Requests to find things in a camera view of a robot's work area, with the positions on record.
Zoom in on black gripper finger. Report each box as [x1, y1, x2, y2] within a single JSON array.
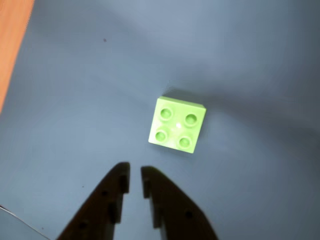
[[56, 161, 131, 240], [140, 165, 219, 240]]

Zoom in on green lego block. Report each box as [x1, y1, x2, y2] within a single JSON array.
[[147, 95, 208, 155]]

